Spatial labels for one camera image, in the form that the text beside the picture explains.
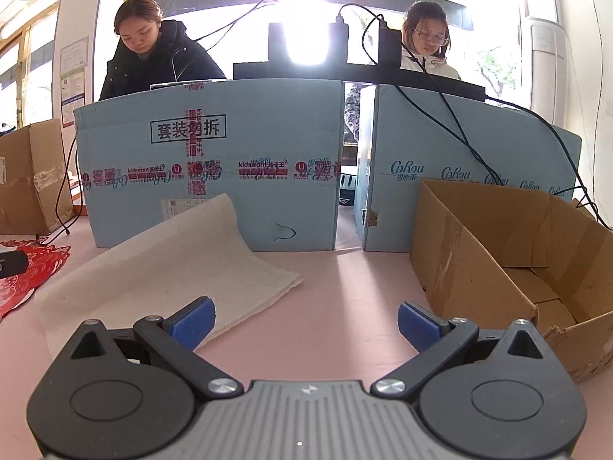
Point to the white wall certificate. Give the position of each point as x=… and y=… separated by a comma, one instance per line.
x=74, y=55

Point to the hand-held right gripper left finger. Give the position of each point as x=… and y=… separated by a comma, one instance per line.
x=191, y=323

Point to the white fabric shopping bag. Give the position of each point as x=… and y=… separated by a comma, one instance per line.
x=167, y=268

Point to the black power box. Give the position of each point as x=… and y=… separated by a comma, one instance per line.
x=389, y=48

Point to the black lamp panel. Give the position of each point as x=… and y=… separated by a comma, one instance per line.
x=275, y=43

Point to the red paper cutting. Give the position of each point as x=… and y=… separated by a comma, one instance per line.
x=43, y=258

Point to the wall poster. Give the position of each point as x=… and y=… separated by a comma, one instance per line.
x=72, y=88

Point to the large taped blue cardboard box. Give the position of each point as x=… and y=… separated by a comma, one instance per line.
x=287, y=211

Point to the white air conditioner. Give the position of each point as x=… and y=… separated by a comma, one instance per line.
x=546, y=72

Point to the brown cardboard box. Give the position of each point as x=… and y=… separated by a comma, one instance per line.
x=459, y=258
x=28, y=191

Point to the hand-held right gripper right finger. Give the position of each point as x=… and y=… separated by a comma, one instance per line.
x=419, y=326

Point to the black shelf bar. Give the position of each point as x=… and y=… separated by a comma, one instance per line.
x=431, y=79

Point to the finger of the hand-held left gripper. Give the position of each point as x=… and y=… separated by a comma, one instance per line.
x=12, y=263

